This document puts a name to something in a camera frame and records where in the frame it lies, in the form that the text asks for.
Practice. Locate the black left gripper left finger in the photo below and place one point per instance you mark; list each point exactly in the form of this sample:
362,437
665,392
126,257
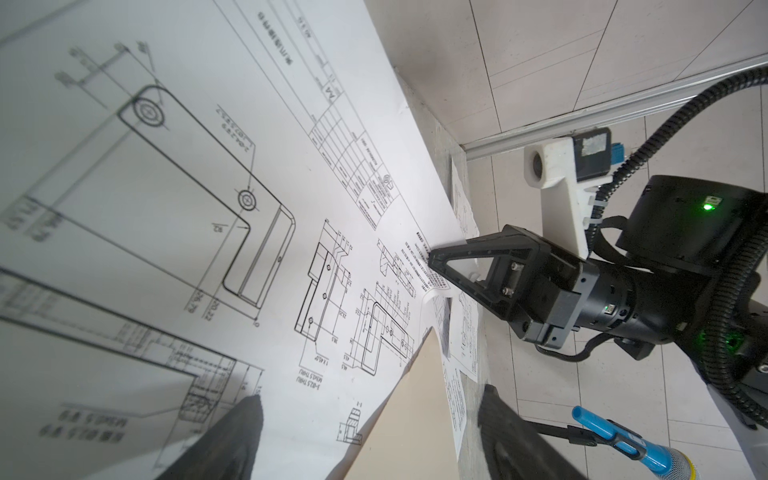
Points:
228,450

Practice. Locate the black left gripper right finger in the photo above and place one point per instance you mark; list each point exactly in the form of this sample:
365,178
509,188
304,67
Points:
513,449

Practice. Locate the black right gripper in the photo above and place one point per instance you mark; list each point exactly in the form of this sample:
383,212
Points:
542,291

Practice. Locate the beige cardboard folder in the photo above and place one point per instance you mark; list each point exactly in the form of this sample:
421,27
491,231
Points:
413,435

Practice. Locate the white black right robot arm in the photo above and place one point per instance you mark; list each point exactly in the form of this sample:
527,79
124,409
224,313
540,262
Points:
683,271

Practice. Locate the red-stamped technical drawing sheet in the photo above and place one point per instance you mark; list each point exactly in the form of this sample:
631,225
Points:
462,206

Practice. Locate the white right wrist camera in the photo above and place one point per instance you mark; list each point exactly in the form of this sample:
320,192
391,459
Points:
568,171

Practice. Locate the aluminium corner frame post right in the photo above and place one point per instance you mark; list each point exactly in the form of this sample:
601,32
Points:
626,108

